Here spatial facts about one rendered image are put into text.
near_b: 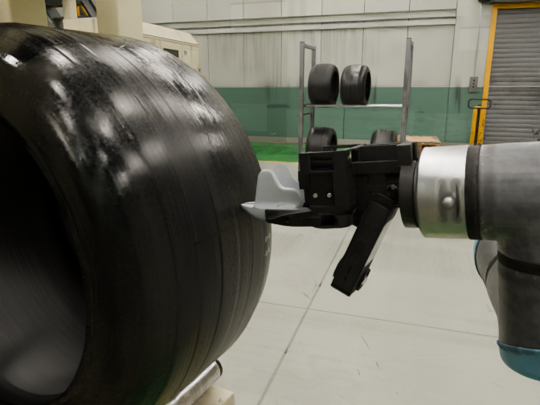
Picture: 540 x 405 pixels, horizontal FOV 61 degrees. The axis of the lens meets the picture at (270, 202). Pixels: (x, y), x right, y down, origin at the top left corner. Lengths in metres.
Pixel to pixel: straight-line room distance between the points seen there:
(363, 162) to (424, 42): 11.02
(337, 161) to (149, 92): 0.22
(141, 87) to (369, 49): 11.06
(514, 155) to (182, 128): 0.33
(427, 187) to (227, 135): 0.27
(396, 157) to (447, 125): 10.93
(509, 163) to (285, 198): 0.22
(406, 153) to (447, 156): 0.04
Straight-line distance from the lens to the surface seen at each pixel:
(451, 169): 0.44
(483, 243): 0.62
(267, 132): 12.01
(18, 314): 0.95
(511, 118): 11.60
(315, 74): 5.86
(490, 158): 0.44
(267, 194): 0.52
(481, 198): 0.43
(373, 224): 0.48
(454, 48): 11.41
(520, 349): 0.49
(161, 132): 0.50
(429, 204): 0.44
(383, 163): 0.47
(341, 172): 0.46
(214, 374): 0.82
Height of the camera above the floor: 1.37
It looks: 14 degrees down
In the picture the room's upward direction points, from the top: straight up
